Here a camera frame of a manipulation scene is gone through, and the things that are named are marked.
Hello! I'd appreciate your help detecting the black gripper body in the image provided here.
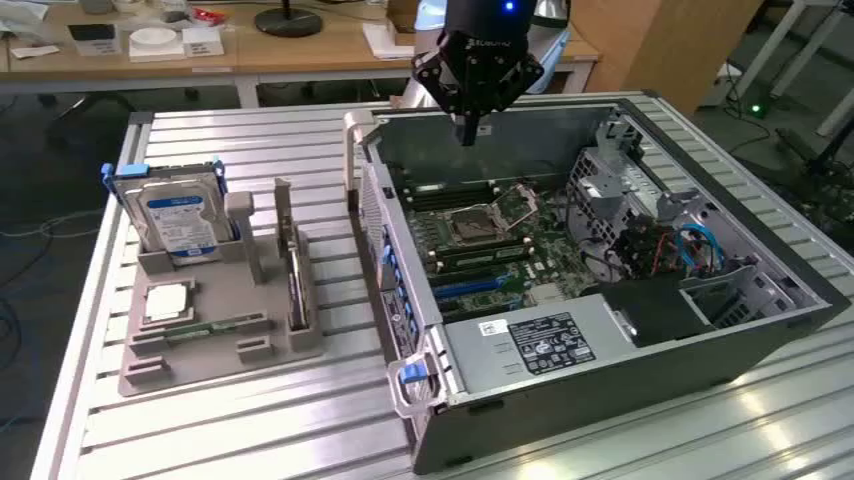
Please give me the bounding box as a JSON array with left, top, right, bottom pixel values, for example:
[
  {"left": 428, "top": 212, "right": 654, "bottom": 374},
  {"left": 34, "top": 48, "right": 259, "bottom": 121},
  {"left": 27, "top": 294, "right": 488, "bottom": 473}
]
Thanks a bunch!
[{"left": 437, "top": 0, "right": 540, "bottom": 115}]

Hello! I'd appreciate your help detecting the graphics card with fan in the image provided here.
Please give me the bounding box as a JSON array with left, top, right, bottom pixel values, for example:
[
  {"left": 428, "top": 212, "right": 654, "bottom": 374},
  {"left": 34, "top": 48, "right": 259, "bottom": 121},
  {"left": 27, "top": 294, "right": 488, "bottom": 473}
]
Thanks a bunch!
[{"left": 273, "top": 177, "right": 315, "bottom": 335}]

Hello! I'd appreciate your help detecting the white paper stack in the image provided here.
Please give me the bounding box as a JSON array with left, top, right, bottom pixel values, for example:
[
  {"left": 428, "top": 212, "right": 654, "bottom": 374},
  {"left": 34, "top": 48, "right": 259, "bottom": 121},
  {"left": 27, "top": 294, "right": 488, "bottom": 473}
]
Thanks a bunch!
[{"left": 362, "top": 22, "right": 420, "bottom": 61}]

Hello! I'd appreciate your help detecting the brown cardboard box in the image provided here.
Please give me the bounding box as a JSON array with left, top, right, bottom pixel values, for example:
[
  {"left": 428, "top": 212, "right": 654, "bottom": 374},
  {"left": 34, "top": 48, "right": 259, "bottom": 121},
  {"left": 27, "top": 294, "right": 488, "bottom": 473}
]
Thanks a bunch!
[{"left": 386, "top": 0, "right": 422, "bottom": 34}]

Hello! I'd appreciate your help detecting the wooden desk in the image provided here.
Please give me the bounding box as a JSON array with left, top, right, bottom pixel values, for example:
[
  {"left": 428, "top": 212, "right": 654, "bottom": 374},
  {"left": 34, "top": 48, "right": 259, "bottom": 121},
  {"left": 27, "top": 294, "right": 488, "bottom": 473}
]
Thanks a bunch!
[{"left": 0, "top": 0, "right": 602, "bottom": 97}]

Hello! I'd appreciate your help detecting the wooden cabinet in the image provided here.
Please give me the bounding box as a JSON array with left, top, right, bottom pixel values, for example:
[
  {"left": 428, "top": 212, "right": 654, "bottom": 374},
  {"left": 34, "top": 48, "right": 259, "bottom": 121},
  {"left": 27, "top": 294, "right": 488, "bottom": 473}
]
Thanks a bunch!
[{"left": 570, "top": 0, "right": 767, "bottom": 116}]

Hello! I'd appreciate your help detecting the black round lamp base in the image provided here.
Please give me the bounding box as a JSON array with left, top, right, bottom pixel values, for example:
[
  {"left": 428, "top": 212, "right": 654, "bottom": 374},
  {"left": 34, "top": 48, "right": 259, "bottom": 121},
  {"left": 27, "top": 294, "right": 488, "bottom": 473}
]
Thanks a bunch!
[{"left": 253, "top": 0, "right": 326, "bottom": 39}]

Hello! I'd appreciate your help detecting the open socket cover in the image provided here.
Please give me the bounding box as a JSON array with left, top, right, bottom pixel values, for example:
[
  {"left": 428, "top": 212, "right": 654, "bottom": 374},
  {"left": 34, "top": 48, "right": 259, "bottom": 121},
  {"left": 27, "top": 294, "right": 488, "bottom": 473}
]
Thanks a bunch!
[{"left": 492, "top": 183, "right": 541, "bottom": 232}]

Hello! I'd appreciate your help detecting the tall metal disk bay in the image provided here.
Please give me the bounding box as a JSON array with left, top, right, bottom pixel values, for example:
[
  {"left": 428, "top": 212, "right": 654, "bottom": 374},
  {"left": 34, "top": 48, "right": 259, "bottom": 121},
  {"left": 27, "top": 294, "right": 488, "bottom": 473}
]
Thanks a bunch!
[{"left": 566, "top": 119, "right": 676, "bottom": 236}]

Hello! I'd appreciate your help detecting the plain white box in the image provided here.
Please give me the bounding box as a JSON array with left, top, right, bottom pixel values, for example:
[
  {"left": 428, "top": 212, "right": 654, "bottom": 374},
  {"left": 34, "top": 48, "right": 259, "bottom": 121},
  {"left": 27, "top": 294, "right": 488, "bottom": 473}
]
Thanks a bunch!
[{"left": 181, "top": 25, "right": 226, "bottom": 59}]

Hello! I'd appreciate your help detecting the green motherboard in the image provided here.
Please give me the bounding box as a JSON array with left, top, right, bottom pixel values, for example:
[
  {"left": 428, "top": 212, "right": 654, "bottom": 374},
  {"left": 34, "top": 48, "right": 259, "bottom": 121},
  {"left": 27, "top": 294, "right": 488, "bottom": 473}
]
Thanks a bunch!
[{"left": 400, "top": 182, "right": 602, "bottom": 321}]

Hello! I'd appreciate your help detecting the white box with bowl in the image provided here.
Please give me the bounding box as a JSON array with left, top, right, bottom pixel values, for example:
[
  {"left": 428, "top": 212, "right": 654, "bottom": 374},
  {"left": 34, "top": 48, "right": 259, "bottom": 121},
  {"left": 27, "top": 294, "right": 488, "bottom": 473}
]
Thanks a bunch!
[{"left": 127, "top": 27, "right": 189, "bottom": 64}]

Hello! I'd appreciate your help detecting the blue expansion slot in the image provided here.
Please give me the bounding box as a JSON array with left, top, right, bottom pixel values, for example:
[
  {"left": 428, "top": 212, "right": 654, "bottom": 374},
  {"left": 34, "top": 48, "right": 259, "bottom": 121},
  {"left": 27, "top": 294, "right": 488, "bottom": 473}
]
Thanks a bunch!
[{"left": 432, "top": 278, "right": 510, "bottom": 300}]

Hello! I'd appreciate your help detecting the black tripod stand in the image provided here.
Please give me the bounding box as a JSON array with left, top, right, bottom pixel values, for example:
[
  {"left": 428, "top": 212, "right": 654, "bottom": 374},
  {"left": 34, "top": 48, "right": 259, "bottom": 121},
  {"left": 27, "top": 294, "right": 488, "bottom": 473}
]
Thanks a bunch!
[{"left": 773, "top": 94, "right": 854, "bottom": 177}]

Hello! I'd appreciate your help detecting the hard disk in blue carrier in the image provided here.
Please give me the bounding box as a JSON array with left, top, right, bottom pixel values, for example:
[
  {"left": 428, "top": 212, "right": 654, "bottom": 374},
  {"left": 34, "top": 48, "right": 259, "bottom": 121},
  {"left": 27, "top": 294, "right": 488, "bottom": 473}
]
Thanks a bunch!
[{"left": 99, "top": 157, "right": 233, "bottom": 267}]

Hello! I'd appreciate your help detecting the white box black top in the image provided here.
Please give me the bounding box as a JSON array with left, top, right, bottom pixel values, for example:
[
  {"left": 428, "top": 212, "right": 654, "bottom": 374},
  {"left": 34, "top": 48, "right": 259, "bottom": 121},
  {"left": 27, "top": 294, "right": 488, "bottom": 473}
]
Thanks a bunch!
[{"left": 66, "top": 23, "right": 126, "bottom": 57}]

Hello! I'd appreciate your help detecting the black plastic shroud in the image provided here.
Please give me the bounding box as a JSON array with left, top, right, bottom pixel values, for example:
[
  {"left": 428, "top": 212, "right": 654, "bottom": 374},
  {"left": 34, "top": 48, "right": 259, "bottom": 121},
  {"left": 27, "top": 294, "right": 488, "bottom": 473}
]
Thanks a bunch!
[{"left": 597, "top": 277, "right": 720, "bottom": 349}]

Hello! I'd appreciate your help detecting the black chair base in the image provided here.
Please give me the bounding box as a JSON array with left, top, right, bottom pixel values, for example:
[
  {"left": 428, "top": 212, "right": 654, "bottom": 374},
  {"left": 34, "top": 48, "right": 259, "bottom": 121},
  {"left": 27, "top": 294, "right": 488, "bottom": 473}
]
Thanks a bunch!
[{"left": 37, "top": 87, "right": 203, "bottom": 147}]

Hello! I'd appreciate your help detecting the grey parts rack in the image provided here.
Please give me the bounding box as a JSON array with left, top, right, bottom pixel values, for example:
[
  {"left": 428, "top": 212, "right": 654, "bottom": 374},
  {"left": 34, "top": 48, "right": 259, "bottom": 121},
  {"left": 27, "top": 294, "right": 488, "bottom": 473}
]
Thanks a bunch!
[{"left": 118, "top": 190, "right": 329, "bottom": 399}]

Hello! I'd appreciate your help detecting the low metal disk bay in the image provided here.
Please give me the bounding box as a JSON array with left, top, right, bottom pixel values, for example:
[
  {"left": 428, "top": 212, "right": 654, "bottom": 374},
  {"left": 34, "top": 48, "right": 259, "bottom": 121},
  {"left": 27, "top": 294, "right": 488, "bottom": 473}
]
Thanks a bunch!
[{"left": 677, "top": 262, "right": 813, "bottom": 331}]

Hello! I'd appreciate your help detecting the grey power supply unit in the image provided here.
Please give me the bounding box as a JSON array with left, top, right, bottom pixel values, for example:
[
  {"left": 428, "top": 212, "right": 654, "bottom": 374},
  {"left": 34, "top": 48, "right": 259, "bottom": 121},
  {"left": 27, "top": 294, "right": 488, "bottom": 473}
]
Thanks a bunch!
[{"left": 444, "top": 294, "right": 637, "bottom": 394}]

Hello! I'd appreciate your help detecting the white paper label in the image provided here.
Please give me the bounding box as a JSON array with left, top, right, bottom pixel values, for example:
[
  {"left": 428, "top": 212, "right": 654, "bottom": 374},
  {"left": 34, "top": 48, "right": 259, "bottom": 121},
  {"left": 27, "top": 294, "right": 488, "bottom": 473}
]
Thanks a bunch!
[{"left": 10, "top": 44, "right": 62, "bottom": 60}]

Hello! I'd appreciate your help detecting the silver CPU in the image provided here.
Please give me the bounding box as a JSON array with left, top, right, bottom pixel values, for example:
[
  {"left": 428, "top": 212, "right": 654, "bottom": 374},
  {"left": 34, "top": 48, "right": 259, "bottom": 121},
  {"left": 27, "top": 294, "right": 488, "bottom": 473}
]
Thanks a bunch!
[{"left": 145, "top": 284, "right": 193, "bottom": 325}]

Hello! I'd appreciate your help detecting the green RAM stick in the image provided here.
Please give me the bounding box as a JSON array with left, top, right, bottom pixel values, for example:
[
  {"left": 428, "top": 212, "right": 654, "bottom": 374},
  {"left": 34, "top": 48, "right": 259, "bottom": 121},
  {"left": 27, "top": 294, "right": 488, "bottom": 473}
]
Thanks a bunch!
[{"left": 163, "top": 319, "right": 246, "bottom": 344}]

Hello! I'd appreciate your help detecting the open black PC case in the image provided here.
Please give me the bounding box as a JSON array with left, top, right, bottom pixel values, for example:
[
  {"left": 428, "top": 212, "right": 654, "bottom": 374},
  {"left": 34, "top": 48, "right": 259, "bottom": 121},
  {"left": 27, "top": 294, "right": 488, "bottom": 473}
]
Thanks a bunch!
[{"left": 341, "top": 97, "right": 854, "bottom": 476}]

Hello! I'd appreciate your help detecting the white table frame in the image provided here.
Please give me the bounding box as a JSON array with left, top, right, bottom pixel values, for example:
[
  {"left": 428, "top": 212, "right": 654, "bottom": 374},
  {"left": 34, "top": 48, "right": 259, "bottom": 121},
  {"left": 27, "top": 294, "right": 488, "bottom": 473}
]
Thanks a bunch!
[{"left": 733, "top": 0, "right": 854, "bottom": 137}]

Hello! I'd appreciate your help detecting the blue wire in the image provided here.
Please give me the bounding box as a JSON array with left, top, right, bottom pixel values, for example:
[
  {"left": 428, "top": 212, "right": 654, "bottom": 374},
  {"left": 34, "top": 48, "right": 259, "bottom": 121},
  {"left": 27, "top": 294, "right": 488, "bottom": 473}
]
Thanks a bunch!
[{"left": 670, "top": 224, "right": 729, "bottom": 277}]

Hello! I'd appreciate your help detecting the blue floor cable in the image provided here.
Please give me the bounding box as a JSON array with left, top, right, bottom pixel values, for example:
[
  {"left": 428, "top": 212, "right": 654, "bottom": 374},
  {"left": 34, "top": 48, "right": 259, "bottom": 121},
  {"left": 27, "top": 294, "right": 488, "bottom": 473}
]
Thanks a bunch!
[{"left": 0, "top": 214, "right": 57, "bottom": 432}]

